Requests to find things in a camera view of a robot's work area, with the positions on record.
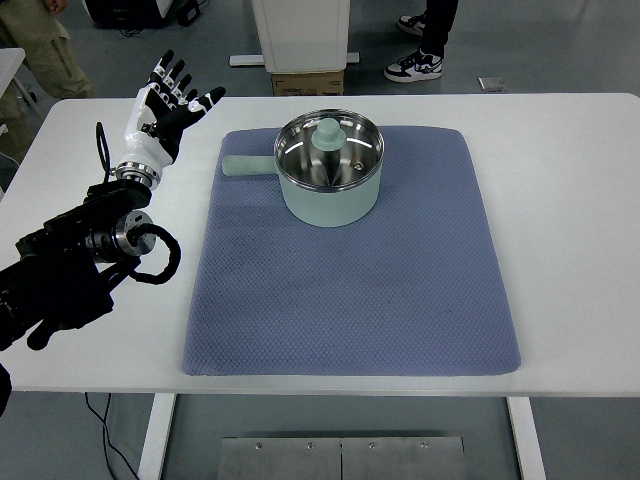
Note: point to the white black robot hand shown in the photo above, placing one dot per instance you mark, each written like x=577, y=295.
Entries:
x=145, y=147

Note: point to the glass lid with green knob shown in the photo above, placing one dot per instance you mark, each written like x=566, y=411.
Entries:
x=327, y=135

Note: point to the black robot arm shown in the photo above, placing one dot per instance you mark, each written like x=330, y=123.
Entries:
x=60, y=290

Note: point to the black and white equipment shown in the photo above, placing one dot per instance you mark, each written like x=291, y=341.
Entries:
x=120, y=12

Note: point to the person in beige trousers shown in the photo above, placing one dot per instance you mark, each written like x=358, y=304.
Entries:
x=45, y=50

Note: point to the small black box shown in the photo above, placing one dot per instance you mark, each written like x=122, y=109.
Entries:
x=189, y=12

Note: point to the white side table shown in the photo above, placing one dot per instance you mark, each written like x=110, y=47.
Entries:
x=9, y=65

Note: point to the brown cardboard box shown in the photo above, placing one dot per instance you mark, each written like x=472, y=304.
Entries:
x=307, y=84

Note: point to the blue textured mat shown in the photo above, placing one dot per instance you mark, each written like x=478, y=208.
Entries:
x=350, y=320

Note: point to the white table leg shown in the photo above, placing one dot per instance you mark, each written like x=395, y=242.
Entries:
x=155, y=435
x=527, y=440

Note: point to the person in black trousers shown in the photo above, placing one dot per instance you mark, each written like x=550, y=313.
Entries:
x=435, y=30

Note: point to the small grey floor plate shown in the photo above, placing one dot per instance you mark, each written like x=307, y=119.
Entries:
x=491, y=83

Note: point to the white pedestal with base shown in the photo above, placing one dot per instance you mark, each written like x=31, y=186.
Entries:
x=300, y=35

